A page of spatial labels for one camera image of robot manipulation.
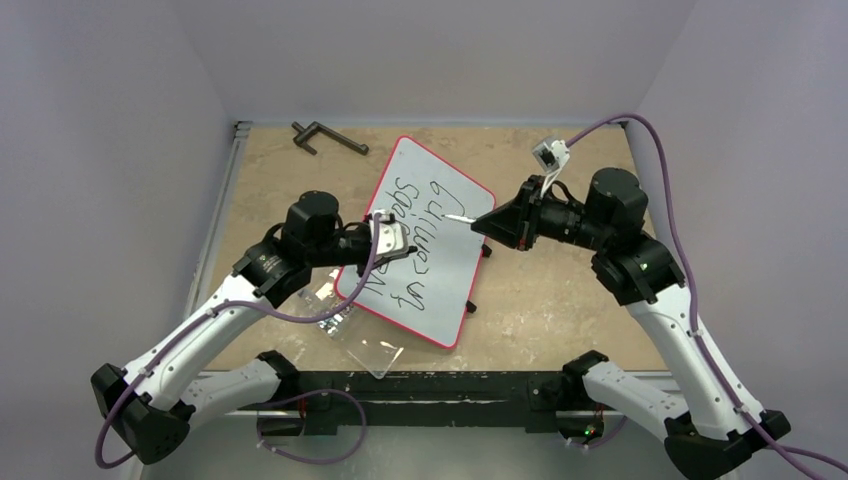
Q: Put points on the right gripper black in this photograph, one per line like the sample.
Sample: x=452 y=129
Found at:
x=525 y=216

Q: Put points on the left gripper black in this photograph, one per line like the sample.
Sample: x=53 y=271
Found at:
x=361 y=267

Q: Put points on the pink framed whiteboard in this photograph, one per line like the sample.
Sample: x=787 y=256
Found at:
x=427 y=292

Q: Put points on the white black marker pen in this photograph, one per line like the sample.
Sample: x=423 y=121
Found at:
x=459 y=218

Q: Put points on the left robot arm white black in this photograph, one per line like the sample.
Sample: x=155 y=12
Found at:
x=153 y=402

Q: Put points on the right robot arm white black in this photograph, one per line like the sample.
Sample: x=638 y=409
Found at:
x=714 y=424

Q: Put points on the clear plastic screw box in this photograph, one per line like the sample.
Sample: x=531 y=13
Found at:
x=366 y=338

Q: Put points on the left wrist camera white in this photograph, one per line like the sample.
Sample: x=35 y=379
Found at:
x=389 y=233

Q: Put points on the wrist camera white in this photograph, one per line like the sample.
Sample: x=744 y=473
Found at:
x=552 y=155
x=389 y=233

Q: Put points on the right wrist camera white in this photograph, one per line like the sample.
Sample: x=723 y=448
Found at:
x=552 y=155

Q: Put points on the dark metal crank handle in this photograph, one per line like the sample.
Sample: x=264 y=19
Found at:
x=305 y=133

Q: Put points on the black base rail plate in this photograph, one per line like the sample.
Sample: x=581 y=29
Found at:
x=536 y=402

